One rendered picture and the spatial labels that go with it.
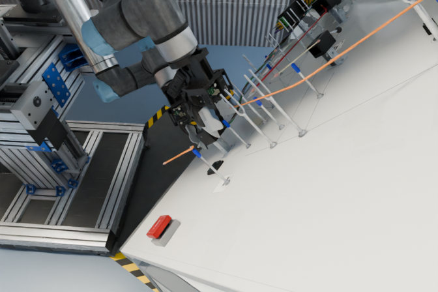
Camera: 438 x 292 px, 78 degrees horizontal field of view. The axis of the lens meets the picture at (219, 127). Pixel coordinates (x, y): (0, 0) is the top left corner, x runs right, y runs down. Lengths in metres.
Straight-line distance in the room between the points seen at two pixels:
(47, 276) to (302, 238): 1.76
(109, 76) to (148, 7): 0.38
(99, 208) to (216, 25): 2.13
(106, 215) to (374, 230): 1.53
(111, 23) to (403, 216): 0.50
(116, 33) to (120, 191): 1.29
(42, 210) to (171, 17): 1.56
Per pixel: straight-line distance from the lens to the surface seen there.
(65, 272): 1.92
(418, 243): 0.25
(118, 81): 0.85
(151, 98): 2.54
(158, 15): 0.51
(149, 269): 0.92
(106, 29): 0.56
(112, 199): 1.73
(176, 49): 0.52
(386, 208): 0.28
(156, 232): 0.59
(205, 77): 0.53
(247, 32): 3.07
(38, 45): 1.35
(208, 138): 0.68
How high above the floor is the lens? 1.68
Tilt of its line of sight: 49 degrees down
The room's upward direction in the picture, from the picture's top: straight up
